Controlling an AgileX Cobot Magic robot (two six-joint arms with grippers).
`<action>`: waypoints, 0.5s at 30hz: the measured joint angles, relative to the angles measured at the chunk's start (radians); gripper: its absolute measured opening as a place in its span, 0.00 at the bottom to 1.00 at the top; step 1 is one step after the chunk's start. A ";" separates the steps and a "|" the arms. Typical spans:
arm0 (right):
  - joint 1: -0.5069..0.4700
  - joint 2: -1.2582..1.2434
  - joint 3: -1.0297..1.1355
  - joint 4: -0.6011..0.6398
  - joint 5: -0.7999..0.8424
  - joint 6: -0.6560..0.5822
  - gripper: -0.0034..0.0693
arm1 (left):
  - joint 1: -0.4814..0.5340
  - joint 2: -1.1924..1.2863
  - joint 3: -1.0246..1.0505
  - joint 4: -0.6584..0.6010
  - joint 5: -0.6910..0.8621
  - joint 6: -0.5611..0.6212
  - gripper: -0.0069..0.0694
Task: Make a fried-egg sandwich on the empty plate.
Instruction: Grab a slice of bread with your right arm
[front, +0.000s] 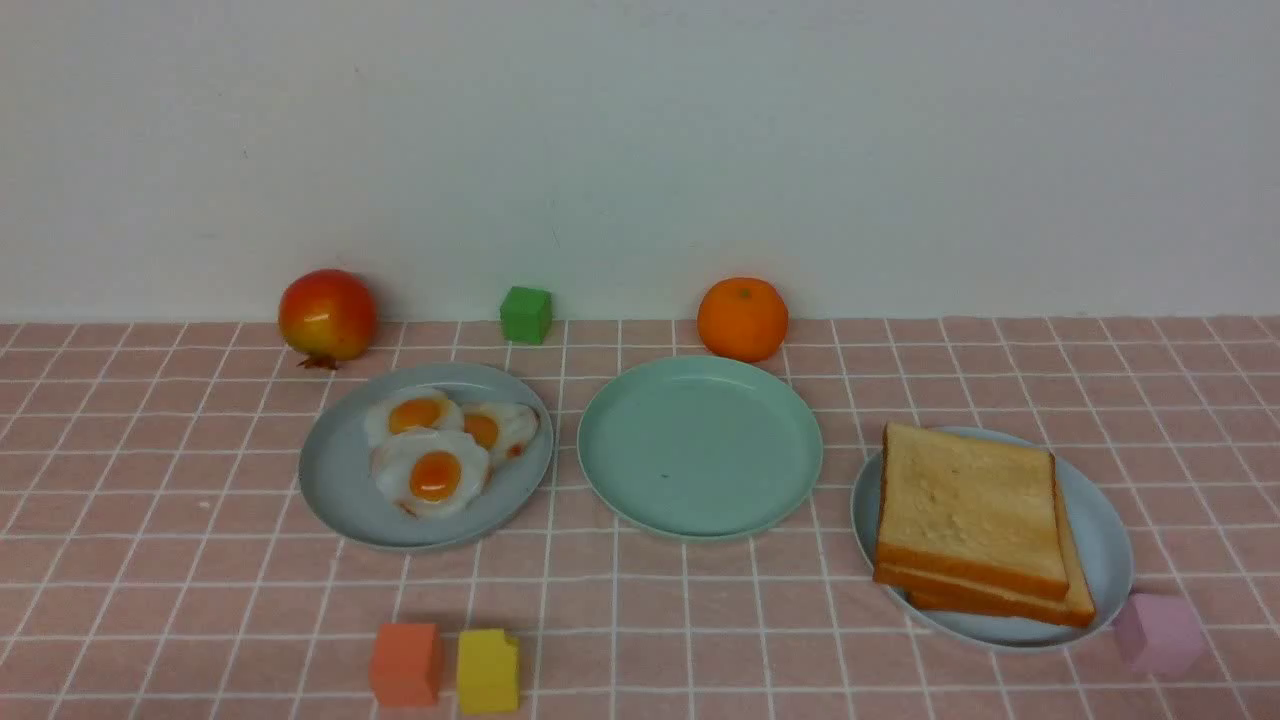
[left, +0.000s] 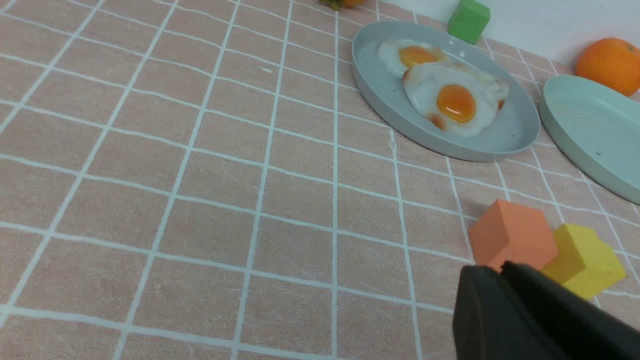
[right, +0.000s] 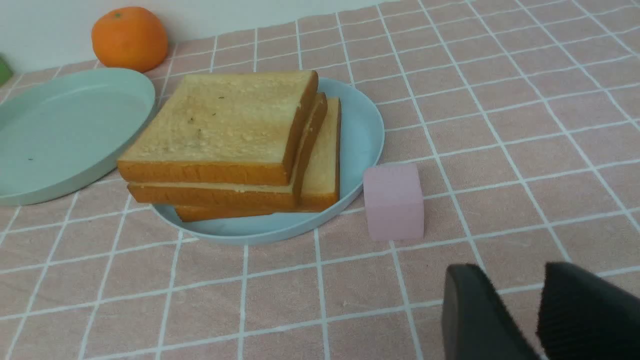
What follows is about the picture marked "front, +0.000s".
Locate yellow block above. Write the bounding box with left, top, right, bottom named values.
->
left=454, top=628, right=520, bottom=715

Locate grey-blue egg plate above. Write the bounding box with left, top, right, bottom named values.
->
left=298, top=363, right=556, bottom=553

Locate green centre plate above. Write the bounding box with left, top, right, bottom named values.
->
left=577, top=356, right=824, bottom=542

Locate toast slice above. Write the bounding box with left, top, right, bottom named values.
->
left=873, top=488, right=1096, bottom=628
left=904, top=591, right=1007, bottom=618
left=874, top=423, right=1070, bottom=602

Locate orange tangerine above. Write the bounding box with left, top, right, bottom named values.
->
left=696, top=277, right=790, bottom=363

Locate orange cube block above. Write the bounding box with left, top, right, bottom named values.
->
left=367, top=623, right=443, bottom=708

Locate red pomegranate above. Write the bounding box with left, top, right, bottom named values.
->
left=276, top=268, right=379, bottom=372

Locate green cube block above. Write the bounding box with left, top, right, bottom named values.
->
left=499, top=286, right=554, bottom=346

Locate pink block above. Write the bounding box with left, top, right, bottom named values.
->
left=1112, top=593, right=1207, bottom=676

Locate fried egg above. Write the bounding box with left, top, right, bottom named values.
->
left=364, top=386, right=465, bottom=448
left=371, top=430, right=493, bottom=520
left=461, top=402, right=540, bottom=469

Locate light blue bread plate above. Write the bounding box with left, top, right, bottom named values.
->
left=849, top=427, right=1135, bottom=653

